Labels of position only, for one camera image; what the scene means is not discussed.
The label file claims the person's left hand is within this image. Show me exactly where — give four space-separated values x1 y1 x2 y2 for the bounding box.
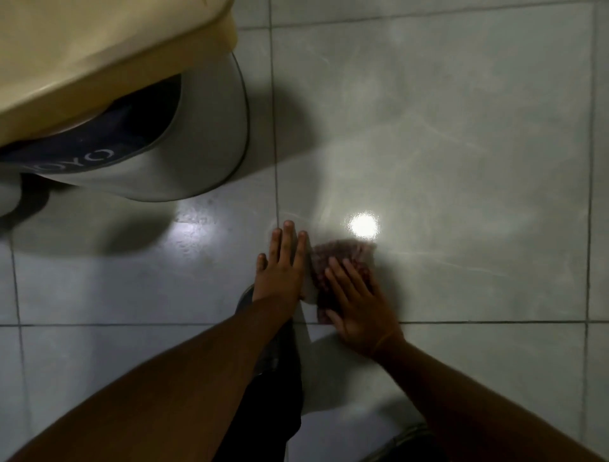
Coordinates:
252 220 310 311

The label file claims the person's right hand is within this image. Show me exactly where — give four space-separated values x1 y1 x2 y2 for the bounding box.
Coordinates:
324 257 406 360

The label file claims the red checked cleaning cloth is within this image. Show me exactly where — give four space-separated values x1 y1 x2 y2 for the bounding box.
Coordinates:
300 240 379 325

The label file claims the person's right forearm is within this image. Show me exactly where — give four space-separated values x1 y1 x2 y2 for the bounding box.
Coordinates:
373 333 606 462

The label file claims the person's left forearm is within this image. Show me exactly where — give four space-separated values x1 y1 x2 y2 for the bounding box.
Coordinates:
7 296 298 462

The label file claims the person's dark trouser leg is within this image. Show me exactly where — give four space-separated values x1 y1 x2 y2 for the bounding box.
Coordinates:
224 285 305 462

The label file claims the grey round container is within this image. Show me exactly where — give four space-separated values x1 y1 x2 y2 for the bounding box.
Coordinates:
0 51 251 221

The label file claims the yellow fabric sheet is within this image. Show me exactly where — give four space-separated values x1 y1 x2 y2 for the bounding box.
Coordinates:
0 0 239 147

